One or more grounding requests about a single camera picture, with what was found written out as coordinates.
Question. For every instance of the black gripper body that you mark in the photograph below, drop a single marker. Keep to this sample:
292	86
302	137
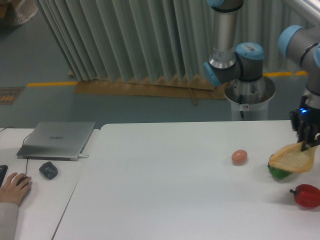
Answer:
304	115

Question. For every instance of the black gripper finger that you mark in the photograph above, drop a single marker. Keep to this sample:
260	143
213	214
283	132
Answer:
307	132
315	136

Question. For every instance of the toast bread slice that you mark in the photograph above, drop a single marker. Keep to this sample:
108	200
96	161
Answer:
291	158

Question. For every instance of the black computer mouse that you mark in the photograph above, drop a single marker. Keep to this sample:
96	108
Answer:
23	185

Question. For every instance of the grey sleeved forearm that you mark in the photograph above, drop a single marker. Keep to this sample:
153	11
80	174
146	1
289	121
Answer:
8	220

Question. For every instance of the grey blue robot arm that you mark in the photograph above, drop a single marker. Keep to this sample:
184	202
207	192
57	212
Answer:
252	36

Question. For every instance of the person's bare hand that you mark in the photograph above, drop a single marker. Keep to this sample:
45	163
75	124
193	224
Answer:
8	192

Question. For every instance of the green bell pepper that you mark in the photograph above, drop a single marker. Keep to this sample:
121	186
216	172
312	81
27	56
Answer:
278	173

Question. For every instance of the red bell pepper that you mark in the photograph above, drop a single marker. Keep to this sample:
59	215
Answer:
306	195

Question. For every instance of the brown egg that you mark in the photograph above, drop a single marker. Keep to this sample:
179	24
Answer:
239	157

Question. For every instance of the brown cardboard sheet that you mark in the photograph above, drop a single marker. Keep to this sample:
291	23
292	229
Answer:
197	88

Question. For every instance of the grey green pleated curtain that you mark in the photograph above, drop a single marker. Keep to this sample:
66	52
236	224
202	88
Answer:
134	41

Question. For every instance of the white usb plug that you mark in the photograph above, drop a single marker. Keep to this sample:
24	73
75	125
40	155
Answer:
83	156

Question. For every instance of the silver closed laptop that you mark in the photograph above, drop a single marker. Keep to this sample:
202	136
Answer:
57	141

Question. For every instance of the black small controller device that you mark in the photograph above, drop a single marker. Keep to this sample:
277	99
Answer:
48	170

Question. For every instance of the black keyboard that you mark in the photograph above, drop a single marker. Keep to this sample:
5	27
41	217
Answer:
3	172

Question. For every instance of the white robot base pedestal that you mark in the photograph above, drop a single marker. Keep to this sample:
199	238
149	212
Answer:
249	100

